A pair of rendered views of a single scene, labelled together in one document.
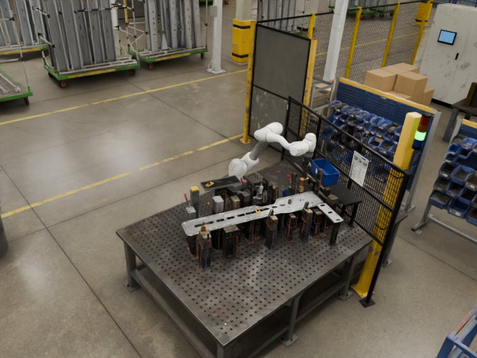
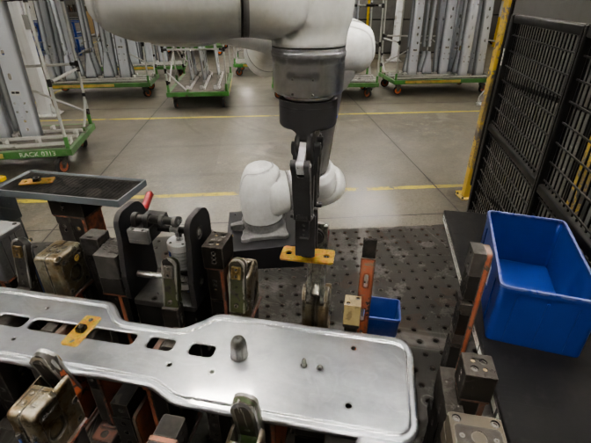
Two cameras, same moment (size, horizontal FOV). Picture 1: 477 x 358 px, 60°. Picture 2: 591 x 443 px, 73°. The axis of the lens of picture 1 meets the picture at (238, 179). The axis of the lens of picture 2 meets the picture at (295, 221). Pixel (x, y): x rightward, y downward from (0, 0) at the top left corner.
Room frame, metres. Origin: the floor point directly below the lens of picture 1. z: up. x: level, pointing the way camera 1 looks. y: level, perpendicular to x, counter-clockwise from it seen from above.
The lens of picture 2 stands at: (2.83, -0.92, 1.60)
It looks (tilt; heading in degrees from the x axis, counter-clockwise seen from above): 29 degrees down; 38
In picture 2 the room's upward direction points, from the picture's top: straight up
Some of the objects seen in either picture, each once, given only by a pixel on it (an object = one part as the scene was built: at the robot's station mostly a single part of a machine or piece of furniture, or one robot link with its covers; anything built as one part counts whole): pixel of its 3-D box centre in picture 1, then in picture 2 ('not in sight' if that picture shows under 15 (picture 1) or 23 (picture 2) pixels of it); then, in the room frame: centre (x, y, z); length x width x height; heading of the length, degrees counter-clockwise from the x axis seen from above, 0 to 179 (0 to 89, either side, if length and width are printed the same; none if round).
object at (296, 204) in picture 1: (255, 212); (71, 333); (3.03, -0.18, 1.00); 1.38 x 0.22 x 0.02; 117
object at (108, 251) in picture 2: (244, 209); (130, 307); (3.21, -0.08, 0.89); 0.13 x 0.11 x 0.38; 27
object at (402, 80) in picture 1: (396, 99); not in sight; (7.57, -2.92, 0.52); 1.20 x 0.80 x 1.05; 130
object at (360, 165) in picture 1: (359, 168); not in sight; (3.42, -1.15, 1.30); 0.23 x 0.02 x 0.31; 27
